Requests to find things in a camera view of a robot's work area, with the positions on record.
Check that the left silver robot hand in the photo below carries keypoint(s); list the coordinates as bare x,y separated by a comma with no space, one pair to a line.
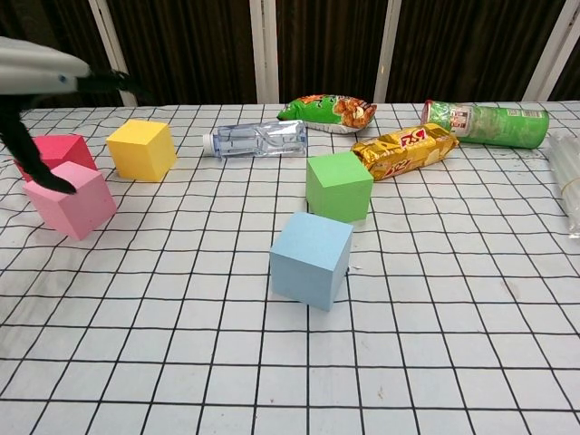
31,72

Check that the red foam cube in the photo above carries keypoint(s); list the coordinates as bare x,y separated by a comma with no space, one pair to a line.
59,147

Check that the yellow foam cube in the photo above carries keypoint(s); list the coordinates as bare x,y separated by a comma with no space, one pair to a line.
140,154

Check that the pink foam cube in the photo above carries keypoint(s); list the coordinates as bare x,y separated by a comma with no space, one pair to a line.
74,208

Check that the green foam cube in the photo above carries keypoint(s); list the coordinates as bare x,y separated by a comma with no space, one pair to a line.
337,190

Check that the blue foam cube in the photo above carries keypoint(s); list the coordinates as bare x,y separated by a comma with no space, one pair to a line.
303,267

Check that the clear plastic water bottle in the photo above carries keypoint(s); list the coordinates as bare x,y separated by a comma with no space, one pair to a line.
258,138

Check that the green snack chip bag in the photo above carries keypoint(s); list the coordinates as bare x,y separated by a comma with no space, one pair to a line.
326,111

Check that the gold cracker packet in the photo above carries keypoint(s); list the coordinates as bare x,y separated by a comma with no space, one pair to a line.
408,151

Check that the white black-grid tablecloth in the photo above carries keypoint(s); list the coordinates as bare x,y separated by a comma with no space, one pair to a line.
362,340

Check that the green chip can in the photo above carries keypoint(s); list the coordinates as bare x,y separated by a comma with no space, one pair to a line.
498,124

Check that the bundle of clear plastic tubes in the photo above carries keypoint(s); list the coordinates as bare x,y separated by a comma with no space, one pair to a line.
566,176

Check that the white metal frame post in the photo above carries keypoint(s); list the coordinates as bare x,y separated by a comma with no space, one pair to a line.
550,45
106,41
264,50
385,50

